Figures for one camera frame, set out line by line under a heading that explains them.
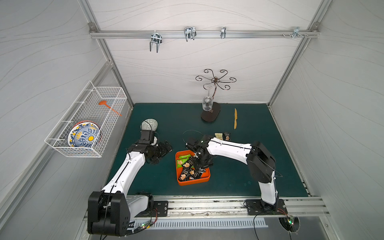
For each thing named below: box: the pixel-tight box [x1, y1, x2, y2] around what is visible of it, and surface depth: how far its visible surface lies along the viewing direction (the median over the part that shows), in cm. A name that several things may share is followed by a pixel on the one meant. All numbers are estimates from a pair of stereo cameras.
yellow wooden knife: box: [234, 108, 238, 130], surface depth 113 cm
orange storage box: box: [175, 150, 211, 186], surface depth 84 cm
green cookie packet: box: [177, 154, 195, 169], surface depth 90 cm
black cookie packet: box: [222, 132, 231, 141], surface depth 103 cm
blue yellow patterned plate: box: [67, 120, 102, 148], surface depth 62 cm
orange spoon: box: [98, 100, 123, 117], surface depth 80 cm
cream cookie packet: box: [214, 133, 223, 141], surface depth 103 cm
